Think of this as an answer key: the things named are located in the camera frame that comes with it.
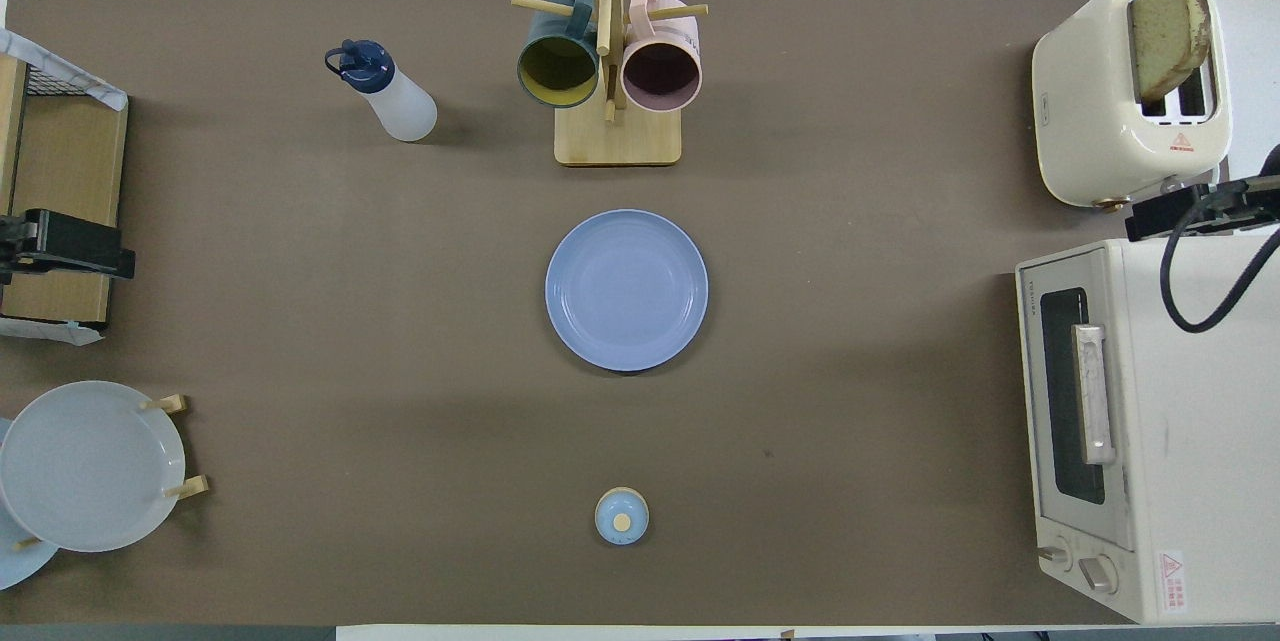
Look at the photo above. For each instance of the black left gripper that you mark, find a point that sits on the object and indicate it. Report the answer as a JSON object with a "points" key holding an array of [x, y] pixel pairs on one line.
{"points": [[12, 251]]}

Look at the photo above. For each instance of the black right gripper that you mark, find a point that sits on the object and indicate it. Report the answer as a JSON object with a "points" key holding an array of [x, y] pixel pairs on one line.
{"points": [[1250, 193]]}

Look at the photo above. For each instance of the toasted bread slice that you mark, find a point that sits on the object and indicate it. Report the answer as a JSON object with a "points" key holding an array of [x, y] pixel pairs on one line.
{"points": [[1168, 36]]}

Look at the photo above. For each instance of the translucent squeeze bottle blue cap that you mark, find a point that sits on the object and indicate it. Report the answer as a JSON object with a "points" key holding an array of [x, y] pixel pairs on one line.
{"points": [[400, 104]]}

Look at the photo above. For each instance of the grey-blue plate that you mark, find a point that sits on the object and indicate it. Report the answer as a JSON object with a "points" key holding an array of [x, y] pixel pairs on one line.
{"points": [[90, 466]]}

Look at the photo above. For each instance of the wooden plate rack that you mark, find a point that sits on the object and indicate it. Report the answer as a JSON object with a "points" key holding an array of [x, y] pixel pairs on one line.
{"points": [[190, 487]]}

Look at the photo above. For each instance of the light blue plate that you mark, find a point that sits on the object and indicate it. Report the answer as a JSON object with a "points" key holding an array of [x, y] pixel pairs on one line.
{"points": [[15, 561]]}

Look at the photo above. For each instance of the blue round plate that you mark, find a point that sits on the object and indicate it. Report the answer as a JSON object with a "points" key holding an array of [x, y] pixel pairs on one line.
{"points": [[626, 291]]}

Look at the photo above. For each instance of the cream two-slot toaster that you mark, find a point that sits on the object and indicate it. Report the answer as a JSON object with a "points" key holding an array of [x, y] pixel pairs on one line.
{"points": [[1085, 101]]}

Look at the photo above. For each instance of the white toaster oven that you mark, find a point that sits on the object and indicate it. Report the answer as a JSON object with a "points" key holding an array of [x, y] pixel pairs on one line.
{"points": [[1200, 441]]}

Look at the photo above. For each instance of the brown table mat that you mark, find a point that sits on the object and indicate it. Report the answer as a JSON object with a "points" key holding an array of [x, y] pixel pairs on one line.
{"points": [[400, 321]]}

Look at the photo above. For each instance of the dark teal mug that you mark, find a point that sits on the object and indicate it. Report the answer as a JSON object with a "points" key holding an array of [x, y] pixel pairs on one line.
{"points": [[556, 71]]}

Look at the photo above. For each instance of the pink ribbed mug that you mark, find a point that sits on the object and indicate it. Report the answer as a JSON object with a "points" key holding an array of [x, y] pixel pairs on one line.
{"points": [[660, 76]]}

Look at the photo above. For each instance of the wooden mug tree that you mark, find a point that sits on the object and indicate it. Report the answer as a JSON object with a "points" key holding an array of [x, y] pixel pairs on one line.
{"points": [[618, 136]]}

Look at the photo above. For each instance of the small blue lid wooden knob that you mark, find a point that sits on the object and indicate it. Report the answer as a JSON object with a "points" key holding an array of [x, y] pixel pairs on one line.
{"points": [[621, 516]]}

